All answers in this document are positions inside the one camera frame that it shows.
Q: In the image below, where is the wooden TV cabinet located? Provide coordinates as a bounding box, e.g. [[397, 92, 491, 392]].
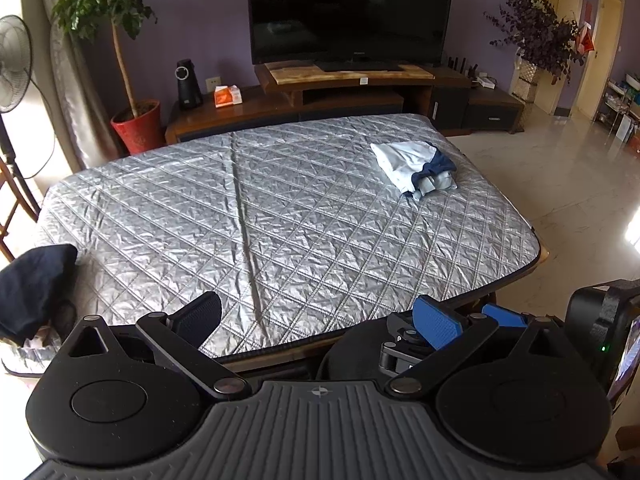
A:
[[165, 62, 525, 144]]

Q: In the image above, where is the black cylindrical speaker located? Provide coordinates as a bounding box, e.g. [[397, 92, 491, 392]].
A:
[[175, 58, 204, 110]]

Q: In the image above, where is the dried purple flower plant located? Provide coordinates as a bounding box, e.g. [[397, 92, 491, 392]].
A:
[[484, 0, 585, 82]]

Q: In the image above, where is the plant trunk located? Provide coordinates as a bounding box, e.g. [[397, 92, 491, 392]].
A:
[[111, 21, 139, 118]]

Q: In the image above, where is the silver quilted table cover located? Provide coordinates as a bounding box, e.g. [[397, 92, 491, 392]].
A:
[[38, 114, 540, 359]]

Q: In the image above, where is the white wall socket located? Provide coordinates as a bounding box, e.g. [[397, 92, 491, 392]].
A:
[[206, 76, 221, 92]]

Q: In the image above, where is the metal storage rack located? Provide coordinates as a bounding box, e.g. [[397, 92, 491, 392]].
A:
[[594, 73, 640, 143]]

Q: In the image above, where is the dark navy folded garment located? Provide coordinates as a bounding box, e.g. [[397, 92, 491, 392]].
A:
[[1, 244, 78, 347]]

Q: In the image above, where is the red plant pot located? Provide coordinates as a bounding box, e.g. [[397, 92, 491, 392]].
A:
[[111, 100, 165, 155]]

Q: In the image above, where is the beige curtain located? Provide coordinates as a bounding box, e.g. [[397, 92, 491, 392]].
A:
[[21, 0, 122, 172]]

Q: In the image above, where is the wooden chair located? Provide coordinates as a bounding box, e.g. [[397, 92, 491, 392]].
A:
[[0, 159, 39, 263]]

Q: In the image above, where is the blue raglan graphic shirt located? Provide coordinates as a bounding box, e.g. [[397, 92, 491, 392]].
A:
[[370, 141, 457, 200]]

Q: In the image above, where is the white woven vase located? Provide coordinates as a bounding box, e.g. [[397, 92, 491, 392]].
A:
[[512, 58, 542, 103]]

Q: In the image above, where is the orange white tissue box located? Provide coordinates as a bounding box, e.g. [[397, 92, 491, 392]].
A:
[[214, 84, 243, 108]]

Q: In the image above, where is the black flat screen television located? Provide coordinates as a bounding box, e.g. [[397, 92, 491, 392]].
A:
[[248, 0, 451, 70]]

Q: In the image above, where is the black standing fan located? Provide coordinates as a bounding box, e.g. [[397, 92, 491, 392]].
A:
[[0, 15, 40, 217]]

